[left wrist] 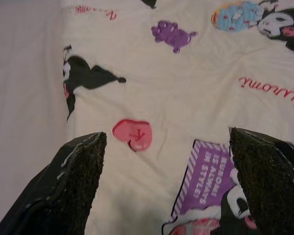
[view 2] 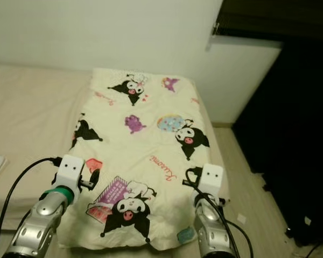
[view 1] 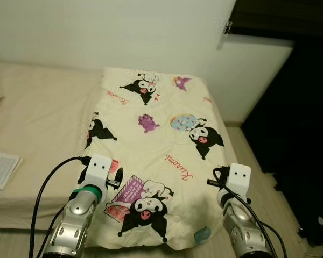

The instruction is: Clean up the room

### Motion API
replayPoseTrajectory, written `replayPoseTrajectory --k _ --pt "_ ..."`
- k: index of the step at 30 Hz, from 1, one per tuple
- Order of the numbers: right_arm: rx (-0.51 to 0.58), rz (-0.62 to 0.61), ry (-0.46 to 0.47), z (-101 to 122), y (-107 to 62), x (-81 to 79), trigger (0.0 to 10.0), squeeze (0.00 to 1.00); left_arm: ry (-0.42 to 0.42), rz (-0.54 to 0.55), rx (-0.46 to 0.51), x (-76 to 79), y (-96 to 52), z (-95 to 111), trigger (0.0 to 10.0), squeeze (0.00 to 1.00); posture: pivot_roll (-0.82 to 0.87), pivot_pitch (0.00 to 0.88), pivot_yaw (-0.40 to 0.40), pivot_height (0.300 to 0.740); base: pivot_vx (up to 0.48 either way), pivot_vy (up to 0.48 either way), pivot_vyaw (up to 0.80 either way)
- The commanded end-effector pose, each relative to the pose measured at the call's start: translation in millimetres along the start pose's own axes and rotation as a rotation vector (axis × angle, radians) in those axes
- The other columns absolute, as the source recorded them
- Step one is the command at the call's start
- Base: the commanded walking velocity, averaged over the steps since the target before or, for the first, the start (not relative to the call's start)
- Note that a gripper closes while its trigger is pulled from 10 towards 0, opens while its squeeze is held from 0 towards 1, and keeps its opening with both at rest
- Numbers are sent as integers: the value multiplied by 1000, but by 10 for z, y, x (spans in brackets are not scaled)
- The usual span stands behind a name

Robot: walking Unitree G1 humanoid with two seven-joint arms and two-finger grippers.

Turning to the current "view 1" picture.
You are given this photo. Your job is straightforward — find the cream cartoon print blanket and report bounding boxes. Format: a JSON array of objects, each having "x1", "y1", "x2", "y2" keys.
[{"x1": 78, "y1": 67, "x2": 231, "y2": 252}]

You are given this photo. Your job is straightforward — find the white printed booklet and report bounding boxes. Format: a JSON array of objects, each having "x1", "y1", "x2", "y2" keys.
[{"x1": 0, "y1": 151, "x2": 22, "y2": 190}]

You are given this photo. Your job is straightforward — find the black wardrobe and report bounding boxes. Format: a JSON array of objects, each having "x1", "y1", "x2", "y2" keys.
[{"x1": 241, "y1": 37, "x2": 323, "y2": 248}]

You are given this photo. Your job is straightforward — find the beige sheeted bed mattress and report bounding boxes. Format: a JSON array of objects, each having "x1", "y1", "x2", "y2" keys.
[{"x1": 0, "y1": 60, "x2": 232, "y2": 250}]

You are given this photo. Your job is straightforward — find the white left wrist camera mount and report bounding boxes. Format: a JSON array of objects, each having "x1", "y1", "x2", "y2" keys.
[{"x1": 78, "y1": 154, "x2": 113, "y2": 200}]

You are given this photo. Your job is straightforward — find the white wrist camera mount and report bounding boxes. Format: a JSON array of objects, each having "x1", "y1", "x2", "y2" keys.
[
  {"x1": 218, "y1": 163, "x2": 252, "y2": 207},
  {"x1": 78, "y1": 154, "x2": 113, "y2": 200}
]

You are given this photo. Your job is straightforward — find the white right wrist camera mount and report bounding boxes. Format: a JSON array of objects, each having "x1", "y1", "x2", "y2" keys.
[{"x1": 218, "y1": 163, "x2": 252, "y2": 207}]

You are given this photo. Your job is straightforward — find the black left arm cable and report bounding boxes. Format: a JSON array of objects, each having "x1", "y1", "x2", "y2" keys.
[{"x1": 30, "y1": 156, "x2": 91, "y2": 258}]

